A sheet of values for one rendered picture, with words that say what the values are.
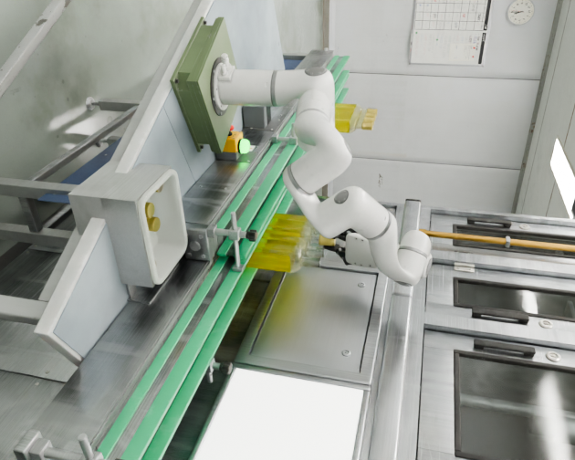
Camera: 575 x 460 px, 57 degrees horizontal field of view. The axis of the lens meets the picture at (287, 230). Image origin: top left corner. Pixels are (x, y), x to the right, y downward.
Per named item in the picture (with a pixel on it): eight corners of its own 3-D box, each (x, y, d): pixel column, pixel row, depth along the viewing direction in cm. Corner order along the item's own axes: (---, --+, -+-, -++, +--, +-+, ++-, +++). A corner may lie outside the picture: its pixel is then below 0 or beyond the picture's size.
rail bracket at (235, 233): (210, 269, 137) (257, 275, 134) (203, 212, 128) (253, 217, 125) (214, 262, 139) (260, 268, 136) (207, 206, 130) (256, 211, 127)
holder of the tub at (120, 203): (126, 302, 124) (156, 307, 122) (100, 197, 109) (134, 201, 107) (159, 260, 138) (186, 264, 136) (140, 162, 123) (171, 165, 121)
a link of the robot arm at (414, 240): (421, 266, 130) (433, 231, 133) (380, 255, 135) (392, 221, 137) (427, 284, 143) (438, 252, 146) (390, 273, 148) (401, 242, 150)
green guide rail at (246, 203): (214, 232, 136) (243, 235, 134) (213, 228, 135) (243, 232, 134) (334, 57, 279) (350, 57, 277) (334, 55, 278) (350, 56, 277)
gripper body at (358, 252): (389, 263, 152) (352, 253, 157) (391, 232, 147) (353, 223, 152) (379, 277, 146) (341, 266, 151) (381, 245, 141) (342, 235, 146)
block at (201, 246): (184, 260, 137) (209, 263, 136) (179, 229, 132) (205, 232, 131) (190, 252, 140) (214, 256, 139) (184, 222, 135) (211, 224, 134)
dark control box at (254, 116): (242, 127, 190) (265, 129, 188) (240, 105, 186) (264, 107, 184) (249, 119, 197) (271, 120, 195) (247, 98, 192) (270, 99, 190)
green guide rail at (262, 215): (216, 256, 140) (245, 259, 138) (215, 253, 139) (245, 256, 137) (334, 71, 283) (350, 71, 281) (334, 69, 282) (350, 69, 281)
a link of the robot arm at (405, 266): (366, 206, 130) (412, 243, 143) (348, 254, 127) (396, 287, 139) (393, 206, 124) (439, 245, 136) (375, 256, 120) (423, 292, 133)
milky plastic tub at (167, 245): (122, 285, 121) (158, 289, 119) (101, 197, 109) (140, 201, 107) (157, 243, 135) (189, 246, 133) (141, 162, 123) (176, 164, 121)
